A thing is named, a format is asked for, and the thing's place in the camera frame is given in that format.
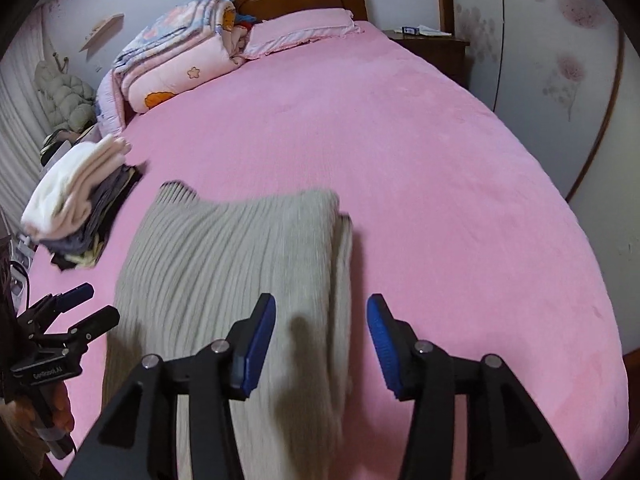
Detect pink folded quilt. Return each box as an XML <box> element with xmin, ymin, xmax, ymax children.
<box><xmin>120</xmin><ymin>27</ymin><xmax>251</xmax><ymax>113</ymax></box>

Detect wooden wall shelf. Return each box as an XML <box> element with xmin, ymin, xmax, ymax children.
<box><xmin>80</xmin><ymin>14</ymin><xmax>125</xmax><ymax>52</ymax></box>

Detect wooden nightstand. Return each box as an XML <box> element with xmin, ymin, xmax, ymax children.
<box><xmin>384</xmin><ymin>30</ymin><xmax>471</xmax><ymax>88</ymax></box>

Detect pink pillow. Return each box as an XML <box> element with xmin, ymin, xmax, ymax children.
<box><xmin>242</xmin><ymin>8</ymin><xmax>365</xmax><ymax>58</ymax></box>

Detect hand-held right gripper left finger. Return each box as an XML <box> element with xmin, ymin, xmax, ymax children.
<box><xmin>64</xmin><ymin>293</ymin><xmax>277</xmax><ymax>480</ymax></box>

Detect beige knitted cardigan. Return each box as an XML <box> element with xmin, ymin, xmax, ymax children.
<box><xmin>102</xmin><ymin>180</ymin><xmax>355</xmax><ymax>480</ymax></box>

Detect white curtain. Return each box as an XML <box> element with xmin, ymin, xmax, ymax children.
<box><xmin>0</xmin><ymin>5</ymin><xmax>56</xmax><ymax>211</ymax></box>

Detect grey folded garment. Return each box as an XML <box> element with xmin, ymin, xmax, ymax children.
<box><xmin>42</xmin><ymin>165</ymin><xmax>143</xmax><ymax>257</ymax></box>

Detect papers on nightstand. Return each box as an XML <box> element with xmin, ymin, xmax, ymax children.
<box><xmin>400</xmin><ymin>24</ymin><xmax>452</xmax><ymax>39</ymax></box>

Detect floral folded quilt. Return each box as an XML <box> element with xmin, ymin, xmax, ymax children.
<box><xmin>112</xmin><ymin>0</ymin><xmax>238</xmax><ymax>73</ymax></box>

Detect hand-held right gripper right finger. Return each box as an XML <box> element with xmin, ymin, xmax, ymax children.
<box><xmin>366</xmin><ymin>294</ymin><xmax>573</xmax><ymax>480</ymax></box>

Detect purple folded quilt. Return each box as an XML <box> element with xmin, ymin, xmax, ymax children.
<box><xmin>95</xmin><ymin>67</ymin><xmax>133</xmax><ymax>137</ymax></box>

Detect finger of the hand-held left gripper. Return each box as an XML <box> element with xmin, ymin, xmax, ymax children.
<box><xmin>46</xmin><ymin>282</ymin><xmax>96</xmax><ymax>314</ymax></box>
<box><xmin>66</xmin><ymin>306</ymin><xmax>121</xmax><ymax>350</ymax></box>

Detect person's left hand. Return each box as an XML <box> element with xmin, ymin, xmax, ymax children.
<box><xmin>46</xmin><ymin>381</ymin><xmax>77</xmax><ymax>434</ymax></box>

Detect white folded garment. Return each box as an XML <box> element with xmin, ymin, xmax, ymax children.
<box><xmin>21</xmin><ymin>136</ymin><xmax>132</xmax><ymax>241</ymax></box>

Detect black folded garment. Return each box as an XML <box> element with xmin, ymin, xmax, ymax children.
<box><xmin>50</xmin><ymin>160</ymin><xmax>151</xmax><ymax>272</ymax></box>

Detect pink bed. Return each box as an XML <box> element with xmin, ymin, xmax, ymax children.
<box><xmin>22</xmin><ymin>7</ymin><xmax>628</xmax><ymax>480</ymax></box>

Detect black and white hat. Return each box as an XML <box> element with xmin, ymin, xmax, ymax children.
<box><xmin>40</xmin><ymin>130</ymin><xmax>77</xmax><ymax>167</ymax></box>

